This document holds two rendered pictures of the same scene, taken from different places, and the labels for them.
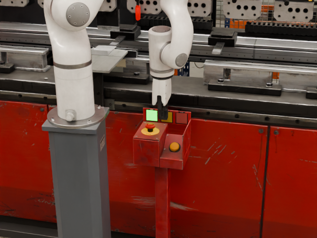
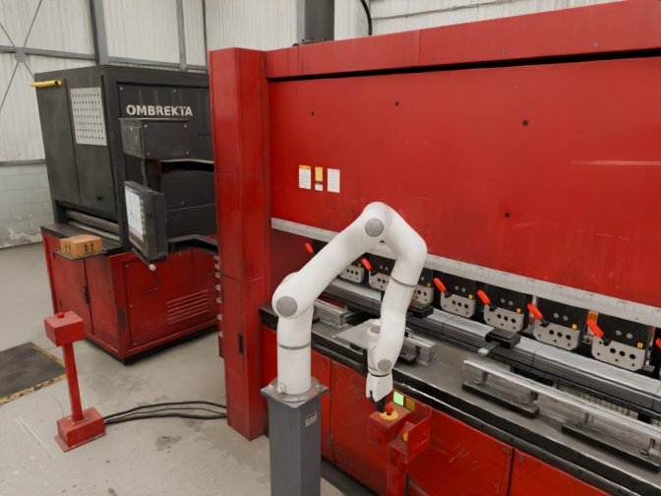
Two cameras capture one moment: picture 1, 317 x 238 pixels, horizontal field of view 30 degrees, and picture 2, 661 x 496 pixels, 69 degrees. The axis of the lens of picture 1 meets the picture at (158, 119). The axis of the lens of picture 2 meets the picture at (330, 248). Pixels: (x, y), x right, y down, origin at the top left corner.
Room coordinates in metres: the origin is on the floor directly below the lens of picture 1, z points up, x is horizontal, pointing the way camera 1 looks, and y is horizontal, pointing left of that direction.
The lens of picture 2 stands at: (0.47, -0.64, 1.96)
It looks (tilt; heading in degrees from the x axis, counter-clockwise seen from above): 15 degrees down; 31
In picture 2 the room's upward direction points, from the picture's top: 1 degrees clockwise
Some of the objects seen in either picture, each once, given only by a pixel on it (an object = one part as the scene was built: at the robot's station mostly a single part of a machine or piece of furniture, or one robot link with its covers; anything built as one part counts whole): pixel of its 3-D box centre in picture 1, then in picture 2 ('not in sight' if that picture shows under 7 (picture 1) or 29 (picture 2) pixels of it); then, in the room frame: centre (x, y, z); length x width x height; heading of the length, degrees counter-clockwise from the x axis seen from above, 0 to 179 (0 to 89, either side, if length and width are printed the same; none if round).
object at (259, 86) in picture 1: (244, 87); (499, 398); (2.29, -0.36, 0.89); 0.30 x 0.05 x 0.03; 76
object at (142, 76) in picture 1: (114, 77); (387, 350); (2.43, 0.19, 0.89); 0.30 x 0.05 x 0.03; 76
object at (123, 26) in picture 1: (120, 35); (409, 312); (2.65, 0.17, 1.01); 0.26 x 0.12 x 0.05; 166
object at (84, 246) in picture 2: not in sight; (80, 245); (2.48, 2.66, 1.04); 0.30 x 0.26 x 0.12; 80
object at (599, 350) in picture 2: not in sight; (622, 338); (2.25, -0.73, 1.26); 0.15 x 0.09 x 0.17; 76
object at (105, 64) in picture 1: (98, 60); (369, 333); (2.35, 0.25, 1.00); 0.26 x 0.18 x 0.01; 166
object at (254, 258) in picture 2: not in sight; (286, 248); (2.90, 1.12, 1.15); 0.85 x 0.25 x 2.30; 166
